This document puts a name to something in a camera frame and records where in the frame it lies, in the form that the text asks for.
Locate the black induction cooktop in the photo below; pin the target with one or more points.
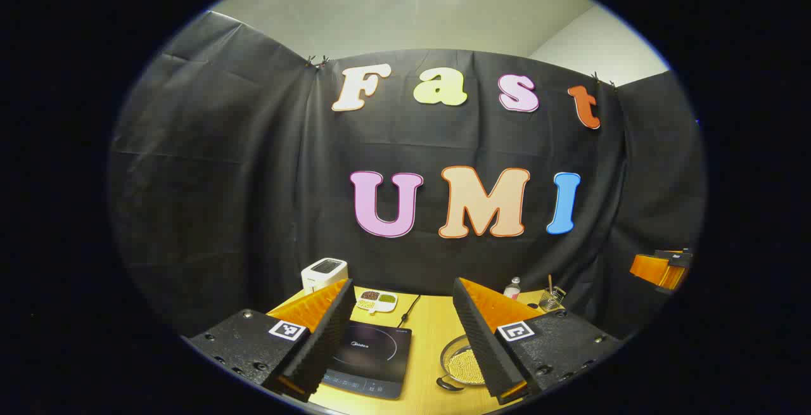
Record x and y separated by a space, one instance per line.
370 355

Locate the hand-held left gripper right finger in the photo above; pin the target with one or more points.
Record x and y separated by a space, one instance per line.
481 339

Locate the white plastic bottle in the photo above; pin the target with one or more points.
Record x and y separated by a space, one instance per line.
512 289

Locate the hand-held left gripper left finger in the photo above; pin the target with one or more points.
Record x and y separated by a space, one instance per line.
329 332

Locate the white divided dish with beans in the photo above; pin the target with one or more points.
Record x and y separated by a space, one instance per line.
378 301

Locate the white toaster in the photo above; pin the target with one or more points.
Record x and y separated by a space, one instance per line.
323 274

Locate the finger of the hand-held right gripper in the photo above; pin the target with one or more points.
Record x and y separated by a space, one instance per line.
652 270

